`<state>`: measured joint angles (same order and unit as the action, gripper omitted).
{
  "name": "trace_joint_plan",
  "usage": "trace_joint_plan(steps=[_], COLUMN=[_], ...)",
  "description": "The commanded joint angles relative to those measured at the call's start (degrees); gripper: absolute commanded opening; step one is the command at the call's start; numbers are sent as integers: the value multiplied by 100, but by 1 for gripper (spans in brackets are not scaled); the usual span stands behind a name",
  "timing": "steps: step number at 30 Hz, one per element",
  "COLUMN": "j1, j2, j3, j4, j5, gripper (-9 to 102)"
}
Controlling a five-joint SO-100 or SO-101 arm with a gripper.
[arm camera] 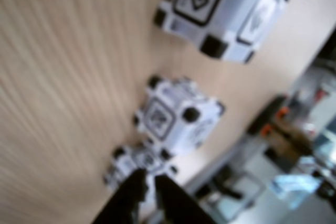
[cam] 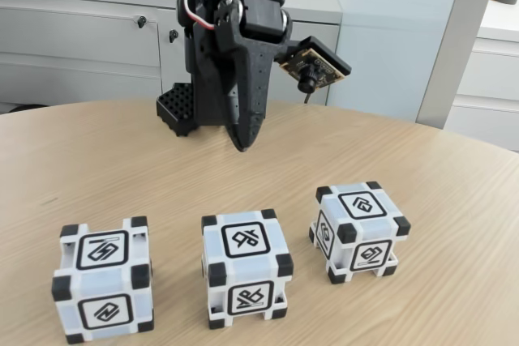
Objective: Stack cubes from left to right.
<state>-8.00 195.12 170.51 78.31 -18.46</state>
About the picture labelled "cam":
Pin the white cube with zigzag print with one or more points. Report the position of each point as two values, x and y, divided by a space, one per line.
103 281

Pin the black cabinet key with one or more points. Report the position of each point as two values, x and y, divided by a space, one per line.
142 21
173 36

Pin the white low cabinet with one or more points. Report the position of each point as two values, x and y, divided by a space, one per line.
81 38

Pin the white cube with house print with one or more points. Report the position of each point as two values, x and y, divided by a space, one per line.
365 222

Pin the white cube with crossed print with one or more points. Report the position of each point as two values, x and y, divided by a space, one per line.
247 265

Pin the black gripper camera module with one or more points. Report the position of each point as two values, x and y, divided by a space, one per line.
320 66

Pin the grey partition post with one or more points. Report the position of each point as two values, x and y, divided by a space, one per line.
454 38

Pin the white drawer unit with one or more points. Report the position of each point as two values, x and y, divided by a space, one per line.
494 78

